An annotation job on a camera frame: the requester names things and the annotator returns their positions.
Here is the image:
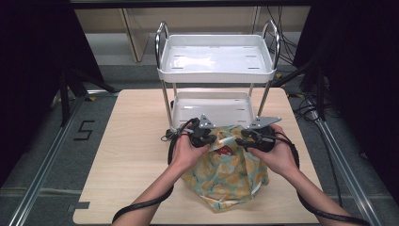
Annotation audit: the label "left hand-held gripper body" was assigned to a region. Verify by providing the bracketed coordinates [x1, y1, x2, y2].
[187, 113, 215, 149]

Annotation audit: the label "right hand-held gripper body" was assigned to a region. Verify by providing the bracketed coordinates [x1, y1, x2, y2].
[248, 116, 282, 153]

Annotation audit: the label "small red round toy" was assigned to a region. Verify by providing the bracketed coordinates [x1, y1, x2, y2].
[215, 146, 233, 157]

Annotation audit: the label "green orange-print fabric bag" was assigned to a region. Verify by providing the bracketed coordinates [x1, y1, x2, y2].
[180, 124, 270, 214]

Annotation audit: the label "white two-tier cart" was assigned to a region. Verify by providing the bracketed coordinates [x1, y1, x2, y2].
[154, 19, 281, 139]

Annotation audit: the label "person's left hand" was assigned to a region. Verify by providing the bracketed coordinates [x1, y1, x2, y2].
[168, 123, 211, 170]

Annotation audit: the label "person's right hand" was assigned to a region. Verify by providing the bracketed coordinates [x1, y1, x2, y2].
[247, 124, 299, 177]

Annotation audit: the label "black metal stand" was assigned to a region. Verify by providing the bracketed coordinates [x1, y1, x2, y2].
[276, 59, 327, 121]
[59, 67, 119, 126]

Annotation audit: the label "light wooden furniture panel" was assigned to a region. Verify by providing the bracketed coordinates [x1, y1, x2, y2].
[74, 8, 311, 63]

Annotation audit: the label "black curtain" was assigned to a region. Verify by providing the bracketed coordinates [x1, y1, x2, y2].
[0, 0, 104, 186]
[293, 0, 399, 205]

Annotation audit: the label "black horizontal bar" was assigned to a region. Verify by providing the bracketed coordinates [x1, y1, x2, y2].
[69, 0, 314, 9]

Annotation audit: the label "aluminium floor rail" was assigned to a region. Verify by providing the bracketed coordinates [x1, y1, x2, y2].
[309, 100, 382, 226]
[8, 89, 120, 226]

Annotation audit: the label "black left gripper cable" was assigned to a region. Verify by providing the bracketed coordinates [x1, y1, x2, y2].
[111, 117, 201, 224]

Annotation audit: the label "black hanging cables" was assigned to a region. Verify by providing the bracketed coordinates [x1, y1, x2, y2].
[266, 6, 299, 65]

